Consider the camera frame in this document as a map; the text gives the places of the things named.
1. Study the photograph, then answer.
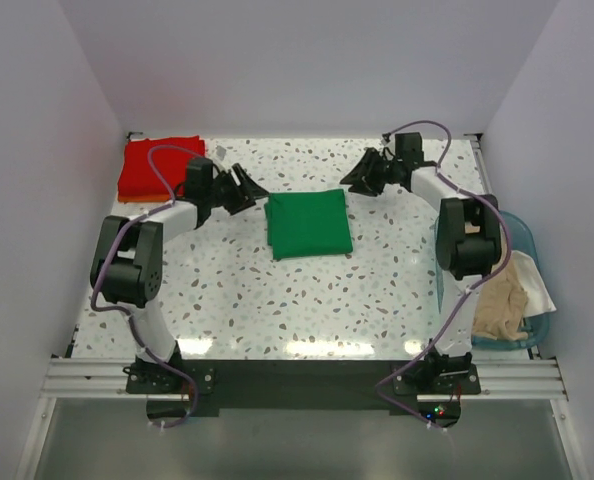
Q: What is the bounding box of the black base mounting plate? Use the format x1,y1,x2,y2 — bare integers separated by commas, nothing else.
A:
123,354,482,428

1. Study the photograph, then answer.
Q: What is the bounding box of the folded orange t shirt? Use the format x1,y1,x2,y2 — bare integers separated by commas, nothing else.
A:
117,194,171,203

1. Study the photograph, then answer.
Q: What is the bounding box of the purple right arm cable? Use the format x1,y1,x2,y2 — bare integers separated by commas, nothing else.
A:
374,119,516,431

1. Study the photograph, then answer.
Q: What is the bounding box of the aluminium frame rail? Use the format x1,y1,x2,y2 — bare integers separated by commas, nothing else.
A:
40,358,568,400

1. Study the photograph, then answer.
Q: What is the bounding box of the folded red t shirt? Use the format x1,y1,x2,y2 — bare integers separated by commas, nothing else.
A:
117,134,207,199

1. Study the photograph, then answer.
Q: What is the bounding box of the white t shirt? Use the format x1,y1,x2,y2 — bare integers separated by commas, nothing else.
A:
511,250,557,317

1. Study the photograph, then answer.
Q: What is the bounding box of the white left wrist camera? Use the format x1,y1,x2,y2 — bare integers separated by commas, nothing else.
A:
215,145,227,161

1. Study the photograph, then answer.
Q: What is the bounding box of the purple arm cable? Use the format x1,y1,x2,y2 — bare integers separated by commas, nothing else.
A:
89,144,201,431
374,119,516,431

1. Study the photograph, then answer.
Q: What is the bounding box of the clear blue plastic bin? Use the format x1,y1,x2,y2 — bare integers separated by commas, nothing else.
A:
436,212,551,357

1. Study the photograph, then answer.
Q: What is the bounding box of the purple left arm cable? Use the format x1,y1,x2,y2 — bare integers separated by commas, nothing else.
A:
89,144,201,431

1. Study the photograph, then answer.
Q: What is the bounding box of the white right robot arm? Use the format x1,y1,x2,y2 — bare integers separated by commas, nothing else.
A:
340,132,507,393

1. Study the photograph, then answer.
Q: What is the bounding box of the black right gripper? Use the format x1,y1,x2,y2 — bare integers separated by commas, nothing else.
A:
340,148,401,197

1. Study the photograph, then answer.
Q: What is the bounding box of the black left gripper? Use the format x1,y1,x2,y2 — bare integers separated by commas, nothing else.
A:
205,164,268,216

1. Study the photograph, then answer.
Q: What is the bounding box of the beige t shirt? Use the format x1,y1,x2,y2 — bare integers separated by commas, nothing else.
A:
472,259,528,341

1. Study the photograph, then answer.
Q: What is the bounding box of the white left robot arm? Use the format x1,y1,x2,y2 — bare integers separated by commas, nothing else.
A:
90,157,269,392

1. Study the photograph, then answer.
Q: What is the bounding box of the green t shirt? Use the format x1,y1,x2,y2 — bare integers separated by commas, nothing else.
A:
264,189,353,261

